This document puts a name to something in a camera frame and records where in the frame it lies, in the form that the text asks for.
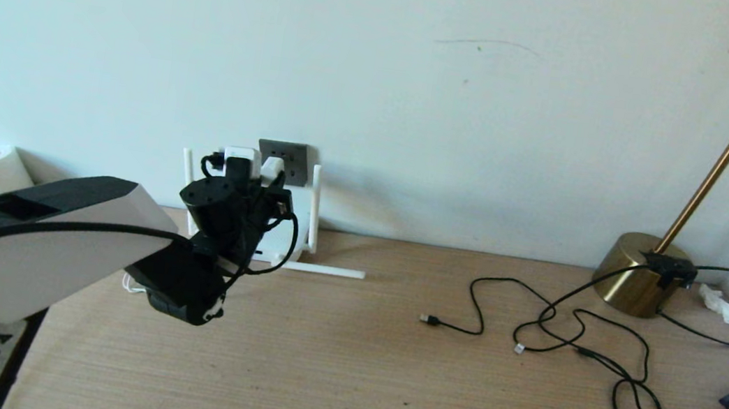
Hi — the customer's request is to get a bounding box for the brass desk lamp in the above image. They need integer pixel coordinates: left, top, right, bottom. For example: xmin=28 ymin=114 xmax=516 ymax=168
xmin=588 ymin=0 xmax=729 ymax=329

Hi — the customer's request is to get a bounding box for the crumpled white tissue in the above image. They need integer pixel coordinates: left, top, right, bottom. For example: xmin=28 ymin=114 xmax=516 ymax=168
xmin=693 ymin=283 xmax=729 ymax=332

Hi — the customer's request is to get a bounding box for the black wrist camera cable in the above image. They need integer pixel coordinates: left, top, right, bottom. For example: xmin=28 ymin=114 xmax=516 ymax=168
xmin=0 ymin=123 xmax=309 ymax=409

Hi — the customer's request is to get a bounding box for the grey wall socket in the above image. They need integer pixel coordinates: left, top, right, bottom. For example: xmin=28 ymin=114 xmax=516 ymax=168
xmin=253 ymin=139 xmax=314 ymax=188

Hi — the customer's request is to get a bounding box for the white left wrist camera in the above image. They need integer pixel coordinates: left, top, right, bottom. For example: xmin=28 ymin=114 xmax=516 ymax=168
xmin=220 ymin=144 xmax=265 ymax=183

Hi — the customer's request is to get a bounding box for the black usb cable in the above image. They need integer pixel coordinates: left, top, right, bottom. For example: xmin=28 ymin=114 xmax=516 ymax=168
xmin=416 ymin=267 xmax=659 ymax=383

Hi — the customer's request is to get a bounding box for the black cable with clear plug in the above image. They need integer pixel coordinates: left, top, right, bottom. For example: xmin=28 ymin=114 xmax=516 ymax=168
xmin=510 ymin=249 xmax=653 ymax=371

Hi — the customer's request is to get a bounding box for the black clip on lamp base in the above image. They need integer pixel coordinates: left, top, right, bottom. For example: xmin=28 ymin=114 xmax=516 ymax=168
xmin=636 ymin=250 xmax=698 ymax=291

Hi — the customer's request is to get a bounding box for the white router with antennas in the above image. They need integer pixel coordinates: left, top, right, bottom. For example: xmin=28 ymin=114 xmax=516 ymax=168
xmin=169 ymin=148 xmax=380 ymax=281

